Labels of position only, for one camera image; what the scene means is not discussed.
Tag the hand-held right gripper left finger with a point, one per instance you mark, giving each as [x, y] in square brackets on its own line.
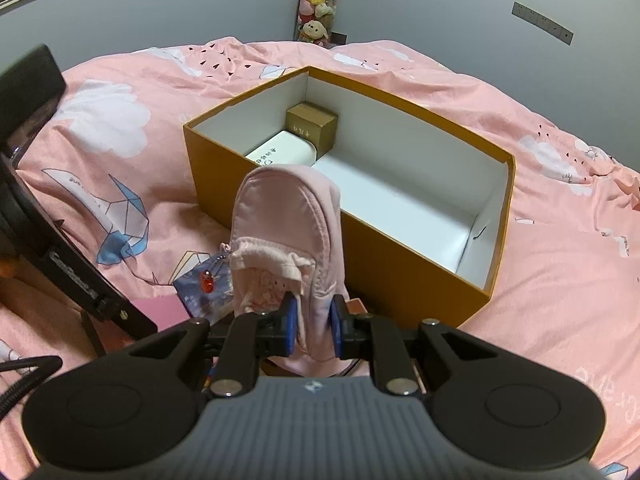
[289, 327]

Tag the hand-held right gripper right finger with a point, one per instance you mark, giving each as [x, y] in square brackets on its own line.
[336, 332]

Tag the orange cardboard box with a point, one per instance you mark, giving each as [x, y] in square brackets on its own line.
[380, 260]

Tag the pink fabric pouch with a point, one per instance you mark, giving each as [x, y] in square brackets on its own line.
[280, 210]

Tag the small pink block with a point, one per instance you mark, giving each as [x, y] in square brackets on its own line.
[356, 306]

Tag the pink card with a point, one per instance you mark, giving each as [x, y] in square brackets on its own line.
[160, 310]

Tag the white rectangular box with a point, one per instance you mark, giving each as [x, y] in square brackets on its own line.
[285, 147]

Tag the small brown cardboard box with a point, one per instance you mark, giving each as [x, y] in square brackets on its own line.
[310, 125]

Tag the pink printed blanket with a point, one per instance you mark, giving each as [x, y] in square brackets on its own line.
[550, 260]

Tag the grey wall socket strip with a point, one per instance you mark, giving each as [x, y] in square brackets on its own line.
[542, 22]

